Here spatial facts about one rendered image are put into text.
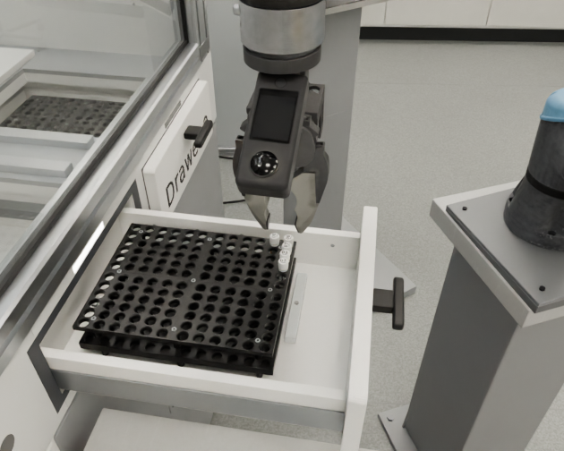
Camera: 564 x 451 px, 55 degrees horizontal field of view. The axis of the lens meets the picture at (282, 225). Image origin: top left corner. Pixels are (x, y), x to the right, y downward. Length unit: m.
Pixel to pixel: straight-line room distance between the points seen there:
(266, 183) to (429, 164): 2.08
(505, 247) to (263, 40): 0.58
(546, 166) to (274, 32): 0.54
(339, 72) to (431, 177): 1.05
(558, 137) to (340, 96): 0.78
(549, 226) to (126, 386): 0.66
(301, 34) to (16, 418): 0.45
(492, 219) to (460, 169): 1.54
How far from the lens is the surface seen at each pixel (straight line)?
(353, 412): 0.54
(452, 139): 2.73
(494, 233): 0.96
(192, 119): 0.95
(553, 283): 0.90
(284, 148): 0.47
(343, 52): 1.48
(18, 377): 0.60
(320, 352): 0.67
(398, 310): 0.62
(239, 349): 0.59
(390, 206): 2.24
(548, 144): 0.89
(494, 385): 1.12
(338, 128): 1.58
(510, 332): 1.01
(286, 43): 0.48
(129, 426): 0.72
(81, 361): 0.62
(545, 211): 0.93
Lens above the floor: 1.37
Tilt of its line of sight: 41 degrees down
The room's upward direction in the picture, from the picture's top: straight up
